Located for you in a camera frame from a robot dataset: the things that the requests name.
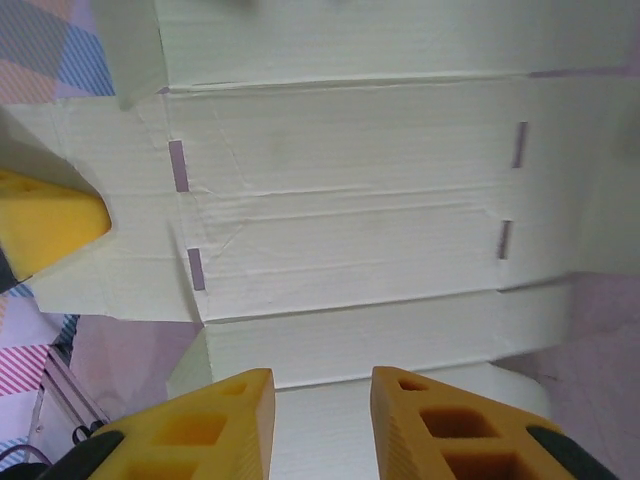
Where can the light green paper box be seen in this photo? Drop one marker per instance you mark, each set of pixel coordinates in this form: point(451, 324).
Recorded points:
point(350, 225)

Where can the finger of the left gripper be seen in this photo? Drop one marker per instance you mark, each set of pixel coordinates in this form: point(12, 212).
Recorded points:
point(45, 225)

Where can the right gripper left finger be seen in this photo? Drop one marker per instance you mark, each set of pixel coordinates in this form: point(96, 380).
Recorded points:
point(200, 440)

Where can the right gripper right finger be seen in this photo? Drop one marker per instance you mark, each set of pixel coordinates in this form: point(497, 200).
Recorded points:
point(450, 440)

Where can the aluminium left side rail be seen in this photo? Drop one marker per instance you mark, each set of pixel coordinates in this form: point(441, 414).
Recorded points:
point(65, 395)

